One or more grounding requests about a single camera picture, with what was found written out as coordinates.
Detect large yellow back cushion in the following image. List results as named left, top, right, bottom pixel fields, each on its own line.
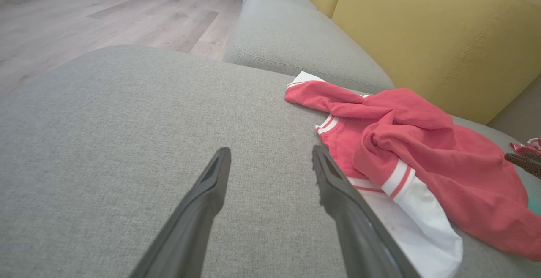
left=331, top=0, right=541, bottom=125

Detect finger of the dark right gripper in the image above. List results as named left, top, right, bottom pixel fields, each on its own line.
left=504, top=151, right=541, bottom=180

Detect red white-sleeved t-shirt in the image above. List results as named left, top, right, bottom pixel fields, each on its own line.
left=285, top=71, right=541, bottom=278

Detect small grey sofa seat cushion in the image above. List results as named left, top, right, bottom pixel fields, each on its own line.
left=223, top=0, right=395, bottom=95

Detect grey sofa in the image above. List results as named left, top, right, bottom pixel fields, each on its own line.
left=0, top=44, right=541, bottom=278

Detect red shorts with white stripe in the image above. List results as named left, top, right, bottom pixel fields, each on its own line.
left=509, top=137, right=541, bottom=156

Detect grey sofa backrest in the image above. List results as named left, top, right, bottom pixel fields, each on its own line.
left=487, top=74, right=541, bottom=144

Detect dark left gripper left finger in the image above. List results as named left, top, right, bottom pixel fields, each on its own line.
left=129, top=147, right=232, bottom=278

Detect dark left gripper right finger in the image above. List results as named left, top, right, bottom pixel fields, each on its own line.
left=312, top=145, right=421, bottom=278

